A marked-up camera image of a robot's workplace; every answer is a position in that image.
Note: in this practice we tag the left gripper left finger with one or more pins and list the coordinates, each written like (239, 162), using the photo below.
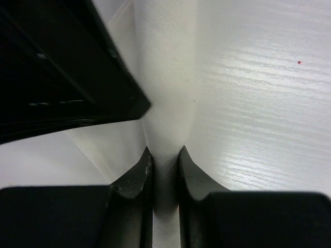
(115, 215)

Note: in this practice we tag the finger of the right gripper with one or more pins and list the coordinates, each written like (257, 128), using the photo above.
(60, 70)

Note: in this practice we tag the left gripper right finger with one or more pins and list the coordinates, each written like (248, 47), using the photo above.
(214, 216)

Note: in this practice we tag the white cloth napkin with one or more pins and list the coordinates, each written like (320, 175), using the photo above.
(156, 40)

